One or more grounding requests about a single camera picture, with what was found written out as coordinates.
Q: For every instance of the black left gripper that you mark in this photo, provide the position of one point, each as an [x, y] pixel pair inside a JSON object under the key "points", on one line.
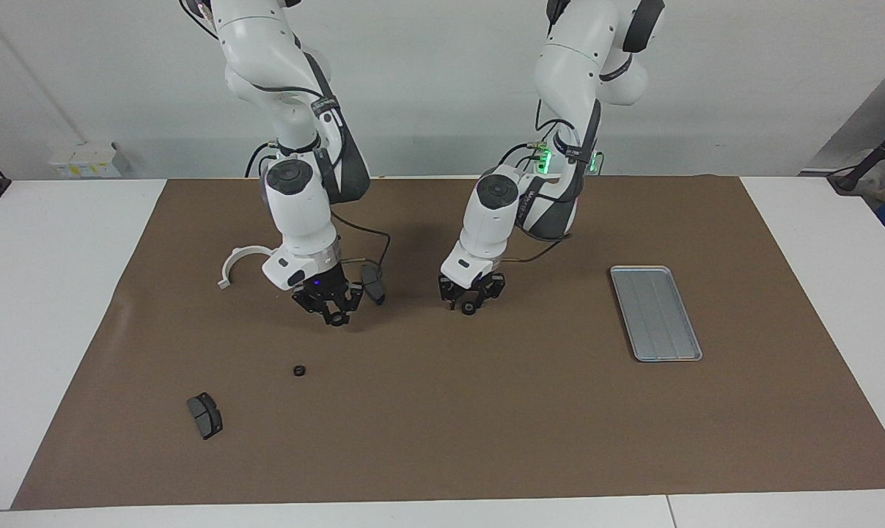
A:
{"points": [[477, 281]]}

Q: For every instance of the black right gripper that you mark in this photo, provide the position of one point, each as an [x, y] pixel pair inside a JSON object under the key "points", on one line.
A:
{"points": [[323, 284]]}

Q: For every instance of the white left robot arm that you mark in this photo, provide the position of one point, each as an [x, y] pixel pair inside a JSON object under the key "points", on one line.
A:
{"points": [[493, 227]]}

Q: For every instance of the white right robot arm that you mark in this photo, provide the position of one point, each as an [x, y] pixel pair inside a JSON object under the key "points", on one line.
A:
{"points": [[299, 220]]}

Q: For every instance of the silver ribbed metal tray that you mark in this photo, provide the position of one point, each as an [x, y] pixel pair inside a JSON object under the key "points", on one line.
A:
{"points": [[655, 315]]}

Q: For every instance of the long dark grey brake pad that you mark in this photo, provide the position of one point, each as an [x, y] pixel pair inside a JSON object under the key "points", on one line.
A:
{"points": [[373, 290]]}

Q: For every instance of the brown table mat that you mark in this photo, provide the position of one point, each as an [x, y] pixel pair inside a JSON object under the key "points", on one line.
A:
{"points": [[486, 411]]}

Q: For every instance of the short dark grey brake pad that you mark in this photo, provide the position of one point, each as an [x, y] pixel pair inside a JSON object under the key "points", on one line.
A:
{"points": [[204, 416]]}

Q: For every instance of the black tripod stand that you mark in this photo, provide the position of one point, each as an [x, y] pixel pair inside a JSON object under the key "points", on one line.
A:
{"points": [[871, 154]]}

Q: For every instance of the white curved plastic bracket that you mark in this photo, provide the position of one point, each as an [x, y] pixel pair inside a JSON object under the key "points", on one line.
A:
{"points": [[227, 265]]}

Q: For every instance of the white wall socket box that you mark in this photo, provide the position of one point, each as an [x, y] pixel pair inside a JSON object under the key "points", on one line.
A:
{"points": [[90, 161]]}

